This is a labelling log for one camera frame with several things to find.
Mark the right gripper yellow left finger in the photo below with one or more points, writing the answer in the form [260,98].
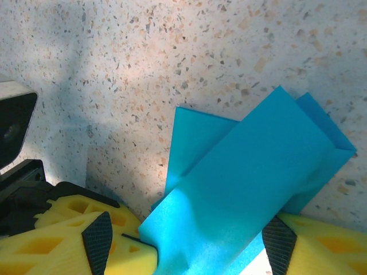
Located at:
[43,255]

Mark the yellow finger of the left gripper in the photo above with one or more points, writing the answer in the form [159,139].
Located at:
[134,257]
[86,204]

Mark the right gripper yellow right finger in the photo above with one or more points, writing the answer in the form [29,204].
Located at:
[329,252]

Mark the blue paper sheet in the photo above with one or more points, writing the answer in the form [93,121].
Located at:
[243,172]

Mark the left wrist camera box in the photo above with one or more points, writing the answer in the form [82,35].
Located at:
[14,129]

